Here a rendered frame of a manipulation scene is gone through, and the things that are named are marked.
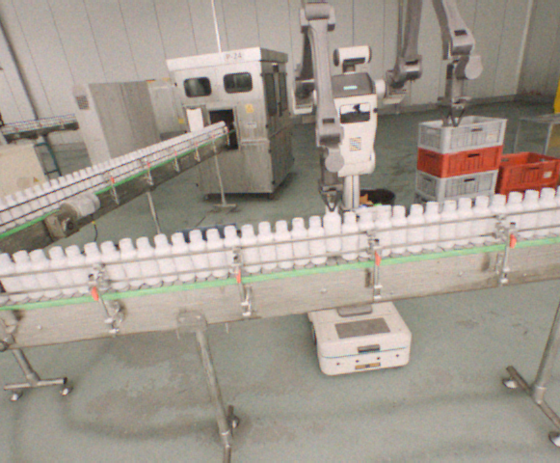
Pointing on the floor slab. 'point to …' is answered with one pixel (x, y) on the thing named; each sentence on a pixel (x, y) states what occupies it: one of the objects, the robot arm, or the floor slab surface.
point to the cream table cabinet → (4, 173)
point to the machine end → (245, 173)
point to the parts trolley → (549, 135)
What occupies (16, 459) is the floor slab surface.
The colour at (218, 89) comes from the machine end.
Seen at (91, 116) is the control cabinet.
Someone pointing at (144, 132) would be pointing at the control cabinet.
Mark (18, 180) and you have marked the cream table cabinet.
